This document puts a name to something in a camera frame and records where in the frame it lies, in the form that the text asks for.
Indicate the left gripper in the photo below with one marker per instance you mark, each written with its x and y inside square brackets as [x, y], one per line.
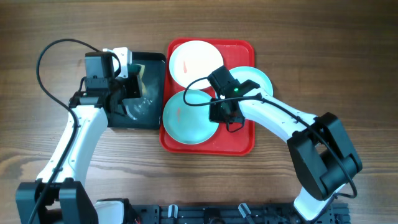
[132, 82]

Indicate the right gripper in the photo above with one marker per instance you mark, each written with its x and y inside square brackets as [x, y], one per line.
[214, 116]

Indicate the green yellow sponge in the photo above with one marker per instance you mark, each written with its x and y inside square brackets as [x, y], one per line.
[136, 71]

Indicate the light blue plate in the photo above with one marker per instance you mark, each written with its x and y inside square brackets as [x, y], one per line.
[240, 83]
[185, 121]

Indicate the light blue plate front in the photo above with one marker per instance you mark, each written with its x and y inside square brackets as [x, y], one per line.
[185, 121]

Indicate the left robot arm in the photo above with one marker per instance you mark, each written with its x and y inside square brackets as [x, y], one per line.
[58, 194]

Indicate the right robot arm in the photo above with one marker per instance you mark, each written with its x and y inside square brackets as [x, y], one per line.
[322, 153]

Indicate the red plastic tray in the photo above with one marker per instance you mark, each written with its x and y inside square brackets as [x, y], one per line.
[235, 53]

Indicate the black rectangular tray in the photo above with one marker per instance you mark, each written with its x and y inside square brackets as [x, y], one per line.
[144, 112]

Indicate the white round plate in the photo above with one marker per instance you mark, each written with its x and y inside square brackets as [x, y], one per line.
[193, 60]

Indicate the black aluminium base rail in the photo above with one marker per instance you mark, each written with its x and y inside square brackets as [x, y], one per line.
[278, 213]

